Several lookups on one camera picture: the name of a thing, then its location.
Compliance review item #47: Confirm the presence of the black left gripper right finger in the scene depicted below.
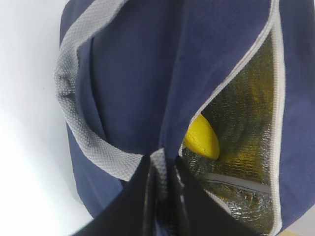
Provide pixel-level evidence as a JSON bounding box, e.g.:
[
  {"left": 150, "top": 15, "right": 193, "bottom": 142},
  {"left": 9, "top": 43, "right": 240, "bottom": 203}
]
[{"left": 170, "top": 156, "right": 246, "bottom": 236}]

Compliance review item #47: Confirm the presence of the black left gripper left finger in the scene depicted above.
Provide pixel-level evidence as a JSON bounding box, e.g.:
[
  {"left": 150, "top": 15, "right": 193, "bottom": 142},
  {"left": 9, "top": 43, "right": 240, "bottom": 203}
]
[{"left": 73, "top": 154, "right": 158, "bottom": 236}]

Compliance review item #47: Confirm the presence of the yellow banana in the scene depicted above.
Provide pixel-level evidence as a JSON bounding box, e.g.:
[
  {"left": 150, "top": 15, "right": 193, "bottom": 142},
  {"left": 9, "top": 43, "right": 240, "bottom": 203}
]
[{"left": 183, "top": 114, "right": 220, "bottom": 160}]

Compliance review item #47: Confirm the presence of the navy blue insulated lunch bag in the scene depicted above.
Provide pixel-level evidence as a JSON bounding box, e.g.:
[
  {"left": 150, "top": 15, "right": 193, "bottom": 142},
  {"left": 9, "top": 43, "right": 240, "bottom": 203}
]
[{"left": 54, "top": 0, "right": 315, "bottom": 236}]

